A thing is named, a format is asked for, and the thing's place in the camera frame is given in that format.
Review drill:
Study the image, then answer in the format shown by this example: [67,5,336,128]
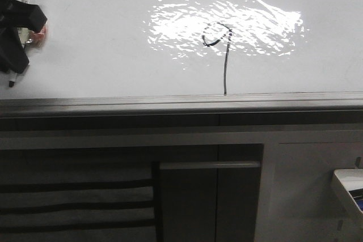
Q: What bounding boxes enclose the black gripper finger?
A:
[0,27,29,74]
[1,0,48,33]

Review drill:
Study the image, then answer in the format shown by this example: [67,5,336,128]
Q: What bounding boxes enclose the black slatted chair back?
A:
[1,162,163,241]

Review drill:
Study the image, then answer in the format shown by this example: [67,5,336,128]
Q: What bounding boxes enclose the white plastic tray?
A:
[331,169,362,228]

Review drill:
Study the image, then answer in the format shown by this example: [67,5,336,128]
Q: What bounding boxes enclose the whiteboard with aluminium frame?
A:
[1,0,362,116]

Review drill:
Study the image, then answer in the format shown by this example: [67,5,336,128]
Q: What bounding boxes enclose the grey cabinet with handle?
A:
[1,124,362,241]

